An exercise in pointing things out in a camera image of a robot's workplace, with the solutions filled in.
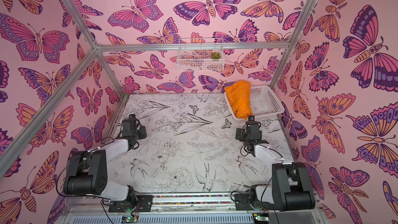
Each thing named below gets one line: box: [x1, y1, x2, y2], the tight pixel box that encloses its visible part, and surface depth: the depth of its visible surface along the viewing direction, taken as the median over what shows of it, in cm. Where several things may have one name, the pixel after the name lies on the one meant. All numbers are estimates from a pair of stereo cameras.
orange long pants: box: [224, 80, 254, 121], surface depth 102 cm
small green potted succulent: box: [210, 51, 222, 60], surface depth 94 cm
